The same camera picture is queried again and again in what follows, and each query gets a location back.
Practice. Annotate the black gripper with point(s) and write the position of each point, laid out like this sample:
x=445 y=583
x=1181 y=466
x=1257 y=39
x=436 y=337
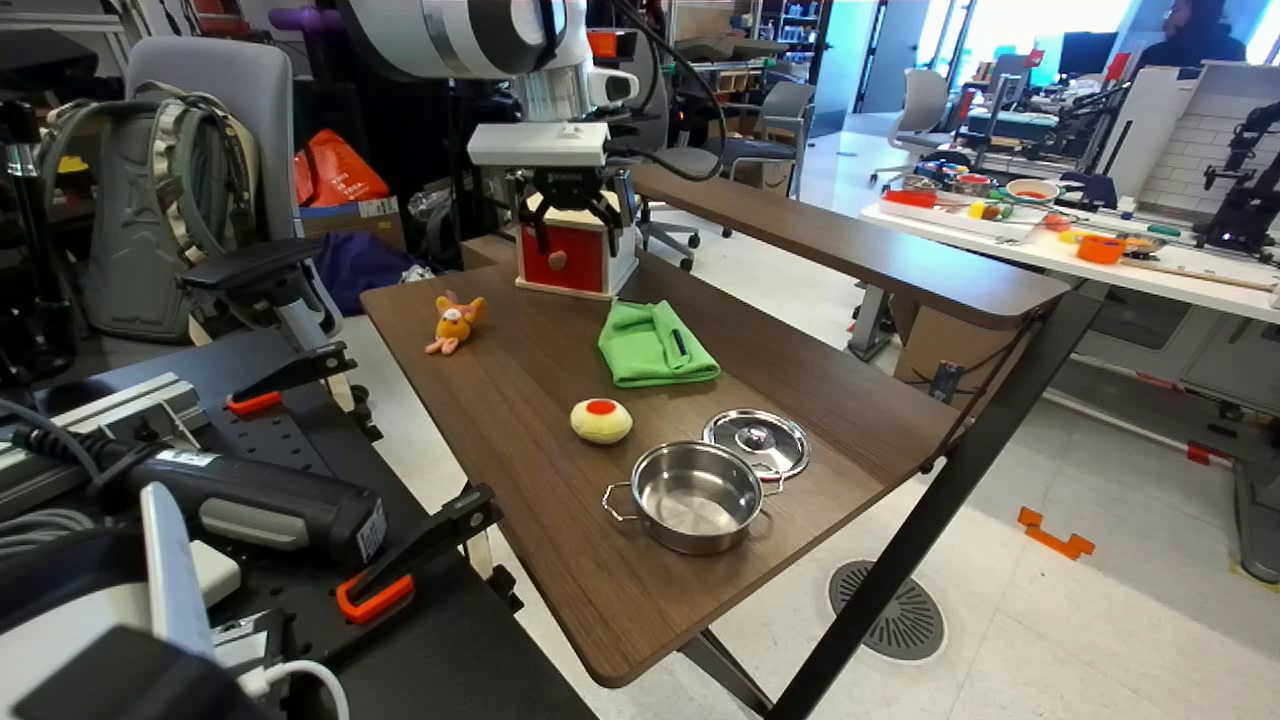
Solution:
x=572 y=189

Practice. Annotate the red drawer with wooden knob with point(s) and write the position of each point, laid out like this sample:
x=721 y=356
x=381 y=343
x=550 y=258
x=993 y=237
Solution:
x=563 y=260

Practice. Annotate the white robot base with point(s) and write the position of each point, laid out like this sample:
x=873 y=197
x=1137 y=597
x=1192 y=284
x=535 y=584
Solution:
x=64 y=653

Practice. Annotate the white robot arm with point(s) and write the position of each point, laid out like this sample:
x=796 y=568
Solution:
x=442 y=34

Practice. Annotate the green folded cloth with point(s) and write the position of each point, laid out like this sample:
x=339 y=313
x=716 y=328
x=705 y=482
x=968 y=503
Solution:
x=647 y=347

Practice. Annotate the orange plush toy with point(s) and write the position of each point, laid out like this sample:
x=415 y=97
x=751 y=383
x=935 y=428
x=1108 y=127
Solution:
x=453 y=324

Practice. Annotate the grey swivel chair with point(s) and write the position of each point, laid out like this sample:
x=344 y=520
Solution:
x=664 y=102

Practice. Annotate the red orange tray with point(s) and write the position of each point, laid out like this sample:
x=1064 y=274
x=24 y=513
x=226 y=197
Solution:
x=602 y=45

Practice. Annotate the yellow round toy red dot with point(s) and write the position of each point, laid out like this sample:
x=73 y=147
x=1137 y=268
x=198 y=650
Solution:
x=602 y=420

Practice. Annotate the dark blue bag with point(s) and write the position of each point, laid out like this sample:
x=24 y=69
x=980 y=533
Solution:
x=363 y=260

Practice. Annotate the grey mesh chair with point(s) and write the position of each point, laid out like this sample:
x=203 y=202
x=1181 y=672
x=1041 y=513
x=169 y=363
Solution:
x=784 y=112

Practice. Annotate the orange bag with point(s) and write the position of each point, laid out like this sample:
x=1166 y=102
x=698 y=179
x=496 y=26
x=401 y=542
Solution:
x=334 y=174

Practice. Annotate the raised brown desk shelf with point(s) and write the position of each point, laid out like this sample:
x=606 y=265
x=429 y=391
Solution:
x=824 y=233

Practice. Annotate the steel pot lid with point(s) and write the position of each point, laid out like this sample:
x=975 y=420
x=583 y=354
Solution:
x=757 y=445

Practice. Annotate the red flat item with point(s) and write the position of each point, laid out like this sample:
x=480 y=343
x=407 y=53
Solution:
x=911 y=197

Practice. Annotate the grey high-back office chair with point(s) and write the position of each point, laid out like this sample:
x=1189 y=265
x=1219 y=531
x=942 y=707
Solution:
x=226 y=74

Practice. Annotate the cardboard box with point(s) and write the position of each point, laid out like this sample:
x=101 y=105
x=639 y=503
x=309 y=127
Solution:
x=953 y=350

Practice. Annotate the black grey handheld device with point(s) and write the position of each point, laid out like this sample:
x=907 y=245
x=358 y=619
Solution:
x=264 y=503

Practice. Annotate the grey camouflage backpack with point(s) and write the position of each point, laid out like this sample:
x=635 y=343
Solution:
x=135 y=224

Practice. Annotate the round floor drain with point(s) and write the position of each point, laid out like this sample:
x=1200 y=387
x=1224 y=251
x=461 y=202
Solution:
x=884 y=612

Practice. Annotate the orange cup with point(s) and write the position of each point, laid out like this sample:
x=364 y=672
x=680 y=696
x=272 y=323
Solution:
x=1096 y=251

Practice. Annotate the orange floor marker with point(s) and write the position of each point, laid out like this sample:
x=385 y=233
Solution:
x=1055 y=542

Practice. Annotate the white work table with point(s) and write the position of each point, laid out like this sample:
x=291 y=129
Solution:
x=1200 y=284

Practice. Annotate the white slatted board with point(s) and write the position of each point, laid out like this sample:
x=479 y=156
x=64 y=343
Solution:
x=1200 y=134

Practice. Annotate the seated person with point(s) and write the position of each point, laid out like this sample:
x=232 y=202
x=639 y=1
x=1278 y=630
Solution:
x=1206 y=34

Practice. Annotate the black stand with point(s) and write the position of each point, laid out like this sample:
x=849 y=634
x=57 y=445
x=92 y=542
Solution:
x=1245 y=187

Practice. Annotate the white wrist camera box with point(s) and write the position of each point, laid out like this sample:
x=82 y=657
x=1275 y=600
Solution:
x=542 y=147

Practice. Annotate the black desk leg frame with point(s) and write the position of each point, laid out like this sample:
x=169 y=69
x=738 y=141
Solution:
x=935 y=504

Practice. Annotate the aluminium rail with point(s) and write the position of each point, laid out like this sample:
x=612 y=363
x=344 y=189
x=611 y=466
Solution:
x=121 y=402

